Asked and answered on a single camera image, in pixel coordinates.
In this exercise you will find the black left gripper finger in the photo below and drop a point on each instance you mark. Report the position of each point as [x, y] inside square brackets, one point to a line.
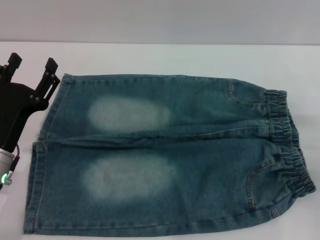
[46, 80]
[14, 61]

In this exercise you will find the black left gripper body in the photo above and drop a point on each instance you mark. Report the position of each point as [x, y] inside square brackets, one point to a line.
[17, 107]

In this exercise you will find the blue denim shorts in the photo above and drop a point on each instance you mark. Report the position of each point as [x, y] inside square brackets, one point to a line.
[190, 155]

